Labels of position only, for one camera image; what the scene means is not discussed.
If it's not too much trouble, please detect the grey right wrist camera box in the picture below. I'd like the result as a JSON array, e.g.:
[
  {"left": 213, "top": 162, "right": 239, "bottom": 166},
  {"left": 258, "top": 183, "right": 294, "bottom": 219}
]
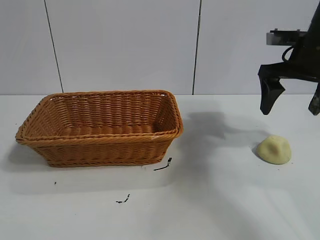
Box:
[{"left": 265, "top": 28, "right": 309, "bottom": 47}]

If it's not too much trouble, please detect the pale yellow egg yolk pastry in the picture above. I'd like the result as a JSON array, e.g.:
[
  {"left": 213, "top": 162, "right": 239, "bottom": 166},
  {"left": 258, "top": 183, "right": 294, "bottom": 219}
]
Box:
[{"left": 255, "top": 134, "right": 293, "bottom": 165}]

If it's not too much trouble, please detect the brown woven wicker basket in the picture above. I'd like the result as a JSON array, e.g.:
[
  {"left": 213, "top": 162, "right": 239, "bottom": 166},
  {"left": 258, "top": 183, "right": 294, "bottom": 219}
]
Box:
[{"left": 15, "top": 89, "right": 184, "bottom": 168}]

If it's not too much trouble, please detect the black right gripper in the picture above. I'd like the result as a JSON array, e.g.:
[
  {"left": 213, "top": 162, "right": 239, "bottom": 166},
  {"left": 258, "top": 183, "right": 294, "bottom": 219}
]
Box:
[{"left": 258, "top": 34, "right": 320, "bottom": 117}]

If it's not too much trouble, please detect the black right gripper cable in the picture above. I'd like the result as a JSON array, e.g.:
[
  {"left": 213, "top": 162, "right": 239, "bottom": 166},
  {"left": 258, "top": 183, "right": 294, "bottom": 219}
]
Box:
[{"left": 281, "top": 45, "right": 297, "bottom": 63}]

